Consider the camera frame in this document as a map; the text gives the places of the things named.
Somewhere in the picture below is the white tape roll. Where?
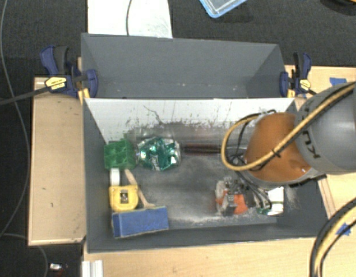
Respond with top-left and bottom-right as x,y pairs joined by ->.
109,168 -> 121,188

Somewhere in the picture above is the pale wooden stick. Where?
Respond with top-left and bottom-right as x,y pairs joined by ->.
124,169 -> 156,209

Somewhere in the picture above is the blue sponge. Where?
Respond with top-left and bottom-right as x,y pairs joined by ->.
111,206 -> 170,239

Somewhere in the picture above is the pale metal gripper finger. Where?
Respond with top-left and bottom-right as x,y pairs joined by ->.
223,194 -> 238,216
222,177 -> 239,194

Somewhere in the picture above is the red-brown flat block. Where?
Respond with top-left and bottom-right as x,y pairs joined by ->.
182,144 -> 225,156

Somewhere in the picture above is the green block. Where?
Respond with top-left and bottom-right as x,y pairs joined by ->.
103,139 -> 137,170

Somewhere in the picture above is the crumpled green and silver packet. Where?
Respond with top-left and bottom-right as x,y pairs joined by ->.
136,137 -> 182,172

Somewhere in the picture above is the orange round object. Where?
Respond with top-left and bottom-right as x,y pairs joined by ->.
214,193 -> 250,215

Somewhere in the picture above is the yellow tape measure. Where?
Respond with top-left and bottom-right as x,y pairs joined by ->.
108,184 -> 140,213

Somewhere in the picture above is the pale wood board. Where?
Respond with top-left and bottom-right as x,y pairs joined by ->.
28,76 -> 87,246

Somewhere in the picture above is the grey metal bin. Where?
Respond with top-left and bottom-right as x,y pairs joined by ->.
80,32 -> 326,253

